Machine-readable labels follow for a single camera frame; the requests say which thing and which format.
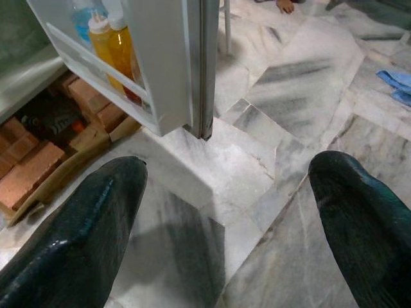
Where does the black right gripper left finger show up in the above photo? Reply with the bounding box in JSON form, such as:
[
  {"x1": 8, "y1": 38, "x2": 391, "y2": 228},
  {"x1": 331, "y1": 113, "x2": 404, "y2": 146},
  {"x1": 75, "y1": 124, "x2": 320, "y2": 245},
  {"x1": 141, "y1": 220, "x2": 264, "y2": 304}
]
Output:
[{"x1": 0, "y1": 156, "x2": 148, "y2": 308}]

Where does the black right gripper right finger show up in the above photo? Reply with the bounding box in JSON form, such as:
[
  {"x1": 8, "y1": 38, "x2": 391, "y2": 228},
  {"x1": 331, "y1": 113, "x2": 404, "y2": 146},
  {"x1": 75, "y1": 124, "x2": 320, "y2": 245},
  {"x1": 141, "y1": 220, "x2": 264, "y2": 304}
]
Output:
[{"x1": 308, "y1": 150, "x2": 411, "y2": 308}]

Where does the grey mini fridge body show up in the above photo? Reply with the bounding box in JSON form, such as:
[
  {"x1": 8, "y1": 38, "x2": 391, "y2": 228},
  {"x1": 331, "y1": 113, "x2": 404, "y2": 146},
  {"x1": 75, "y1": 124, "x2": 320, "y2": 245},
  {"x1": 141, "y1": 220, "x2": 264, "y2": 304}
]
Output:
[{"x1": 0, "y1": 0, "x2": 70, "y2": 124}]

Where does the grey fridge door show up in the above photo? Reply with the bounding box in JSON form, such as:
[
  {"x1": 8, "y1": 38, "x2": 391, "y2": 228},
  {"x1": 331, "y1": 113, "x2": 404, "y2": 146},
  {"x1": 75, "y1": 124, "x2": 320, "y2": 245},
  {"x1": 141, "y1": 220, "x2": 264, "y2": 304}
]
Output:
[{"x1": 27, "y1": 0, "x2": 216, "y2": 142}]

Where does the child's hand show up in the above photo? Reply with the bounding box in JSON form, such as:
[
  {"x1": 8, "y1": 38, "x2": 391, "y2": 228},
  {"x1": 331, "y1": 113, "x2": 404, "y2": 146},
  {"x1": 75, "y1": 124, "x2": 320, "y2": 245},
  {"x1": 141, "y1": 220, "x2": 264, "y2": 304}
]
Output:
[{"x1": 275, "y1": 0, "x2": 295, "y2": 14}]

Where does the red clay brick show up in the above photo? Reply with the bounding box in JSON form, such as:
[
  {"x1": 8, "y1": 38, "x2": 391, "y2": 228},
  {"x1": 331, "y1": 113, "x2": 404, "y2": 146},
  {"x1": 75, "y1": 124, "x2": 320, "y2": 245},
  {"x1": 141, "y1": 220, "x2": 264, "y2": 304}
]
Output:
[
  {"x1": 69, "y1": 78, "x2": 112, "y2": 116},
  {"x1": 0, "y1": 117, "x2": 40, "y2": 163},
  {"x1": 0, "y1": 141, "x2": 67, "y2": 211},
  {"x1": 53, "y1": 72, "x2": 80, "y2": 97},
  {"x1": 96, "y1": 102, "x2": 127, "y2": 133}
]

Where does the black compressor part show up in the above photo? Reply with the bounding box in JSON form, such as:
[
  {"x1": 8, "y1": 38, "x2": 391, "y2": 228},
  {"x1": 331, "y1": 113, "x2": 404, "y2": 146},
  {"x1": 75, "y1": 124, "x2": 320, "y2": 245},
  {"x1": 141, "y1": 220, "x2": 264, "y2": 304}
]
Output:
[{"x1": 15, "y1": 96, "x2": 87, "y2": 145}]

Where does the blue cloth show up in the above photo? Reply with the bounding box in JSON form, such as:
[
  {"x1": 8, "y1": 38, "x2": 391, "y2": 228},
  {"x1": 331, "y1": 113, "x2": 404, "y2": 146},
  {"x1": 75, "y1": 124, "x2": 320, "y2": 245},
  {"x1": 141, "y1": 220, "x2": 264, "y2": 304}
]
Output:
[{"x1": 375, "y1": 69, "x2": 411, "y2": 108}]

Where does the orange squeeze bottle white cap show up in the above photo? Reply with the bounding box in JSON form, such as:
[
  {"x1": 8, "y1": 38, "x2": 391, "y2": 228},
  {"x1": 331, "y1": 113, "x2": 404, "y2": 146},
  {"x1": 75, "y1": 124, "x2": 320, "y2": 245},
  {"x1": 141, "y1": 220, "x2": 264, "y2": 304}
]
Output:
[
  {"x1": 88, "y1": 11, "x2": 125, "y2": 94},
  {"x1": 107, "y1": 9, "x2": 142, "y2": 103}
]

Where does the dark green cloth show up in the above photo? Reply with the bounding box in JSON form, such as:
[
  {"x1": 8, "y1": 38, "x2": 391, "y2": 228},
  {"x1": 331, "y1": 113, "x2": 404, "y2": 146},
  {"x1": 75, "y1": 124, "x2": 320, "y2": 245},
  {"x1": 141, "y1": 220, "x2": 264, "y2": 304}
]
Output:
[{"x1": 326, "y1": 0, "x2": 411, "y2": 41}]

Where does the blue plastic bottle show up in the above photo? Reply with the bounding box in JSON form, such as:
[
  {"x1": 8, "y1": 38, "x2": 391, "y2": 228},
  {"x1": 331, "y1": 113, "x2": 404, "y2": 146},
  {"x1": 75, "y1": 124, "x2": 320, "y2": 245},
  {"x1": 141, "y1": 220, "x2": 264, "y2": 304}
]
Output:
[{"x1": 71, "y1": 0, "x2": 109, "y2": 49}]

